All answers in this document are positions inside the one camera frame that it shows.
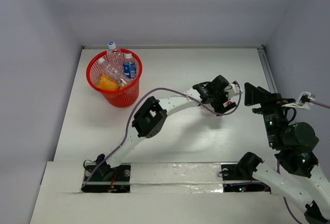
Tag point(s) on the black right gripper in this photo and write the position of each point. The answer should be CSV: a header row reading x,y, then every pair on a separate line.
x,y
253,94

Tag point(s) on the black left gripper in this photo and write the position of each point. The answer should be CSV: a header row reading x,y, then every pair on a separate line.
x,y
222,100

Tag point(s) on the small blue label bottle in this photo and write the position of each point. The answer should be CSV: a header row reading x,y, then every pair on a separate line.
x,y
129,66

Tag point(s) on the clear plastic bottle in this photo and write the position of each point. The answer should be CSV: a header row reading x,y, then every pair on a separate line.
x,y
113,72

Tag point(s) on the large blue label clear bottle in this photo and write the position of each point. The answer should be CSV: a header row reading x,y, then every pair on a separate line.
x,y
115,55

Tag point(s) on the short orange juice bottle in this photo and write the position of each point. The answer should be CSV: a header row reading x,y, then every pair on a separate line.
x,y
104,82

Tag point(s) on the clear bottle red cap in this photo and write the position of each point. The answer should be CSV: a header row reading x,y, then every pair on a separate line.
x,y
226,108

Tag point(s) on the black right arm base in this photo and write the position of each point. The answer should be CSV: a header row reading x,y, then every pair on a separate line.
x,y
235,182

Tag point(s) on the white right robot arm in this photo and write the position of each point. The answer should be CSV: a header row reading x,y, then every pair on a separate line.
x,y
294,143

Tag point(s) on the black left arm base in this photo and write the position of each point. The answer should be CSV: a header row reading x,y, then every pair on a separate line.
x,y
106,179

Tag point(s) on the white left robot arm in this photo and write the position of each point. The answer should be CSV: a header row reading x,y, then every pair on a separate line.
x,y
150,114

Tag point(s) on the red plastic mesh basket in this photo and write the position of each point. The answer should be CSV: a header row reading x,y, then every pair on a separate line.
x,y
112,91

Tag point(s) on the silver tape strip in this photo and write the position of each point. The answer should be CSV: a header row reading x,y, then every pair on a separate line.
x,y
175,178

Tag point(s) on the aluminium table edge rail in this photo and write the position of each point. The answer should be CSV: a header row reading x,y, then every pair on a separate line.
x,y
266,69

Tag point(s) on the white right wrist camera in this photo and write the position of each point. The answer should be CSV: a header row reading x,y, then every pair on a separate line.
x,y
303,101

